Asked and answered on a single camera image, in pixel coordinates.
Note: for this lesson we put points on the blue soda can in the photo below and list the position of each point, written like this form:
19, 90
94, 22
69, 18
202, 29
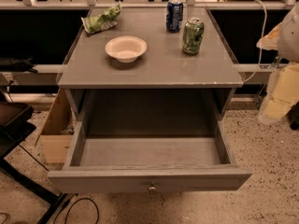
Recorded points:
174, 16

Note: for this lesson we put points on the cardboard box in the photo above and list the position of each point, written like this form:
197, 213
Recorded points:
54, 139

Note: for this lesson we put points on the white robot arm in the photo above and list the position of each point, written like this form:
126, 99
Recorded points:
283, 84

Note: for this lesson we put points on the grey top drawer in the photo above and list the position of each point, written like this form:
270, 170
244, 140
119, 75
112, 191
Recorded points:
115, 153

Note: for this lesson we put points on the green chip bag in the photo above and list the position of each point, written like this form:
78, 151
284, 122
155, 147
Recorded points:
106, 20

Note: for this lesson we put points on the black office chair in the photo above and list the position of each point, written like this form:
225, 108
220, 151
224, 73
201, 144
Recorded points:
17, 187

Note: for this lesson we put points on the white paper bowl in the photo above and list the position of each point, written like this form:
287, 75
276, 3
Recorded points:
126, 49

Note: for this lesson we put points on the green soda can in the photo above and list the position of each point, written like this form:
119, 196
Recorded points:
193, 35

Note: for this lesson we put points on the grey drawer cabinet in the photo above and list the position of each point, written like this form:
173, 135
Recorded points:
162, 81

